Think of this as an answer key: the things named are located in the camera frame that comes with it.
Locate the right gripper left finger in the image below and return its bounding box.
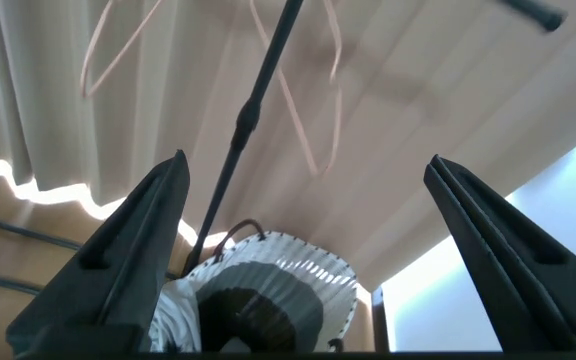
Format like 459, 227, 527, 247
5, 148, 192, 356

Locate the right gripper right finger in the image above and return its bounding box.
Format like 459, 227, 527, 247
422, 153, 576, 353

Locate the pale grey garment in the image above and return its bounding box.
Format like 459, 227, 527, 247
148, 279, 203, 354

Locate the black clothes rack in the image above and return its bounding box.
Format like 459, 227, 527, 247
0, 0, 569, 296

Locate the beige curtain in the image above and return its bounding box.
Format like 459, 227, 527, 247
0, 0, 576, 291

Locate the pink clothes hanger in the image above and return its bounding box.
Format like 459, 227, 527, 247
247, 0, 344, 177
80, 0, 164, 99

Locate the white laundry basket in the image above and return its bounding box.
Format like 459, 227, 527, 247
147, 218, 359, 354

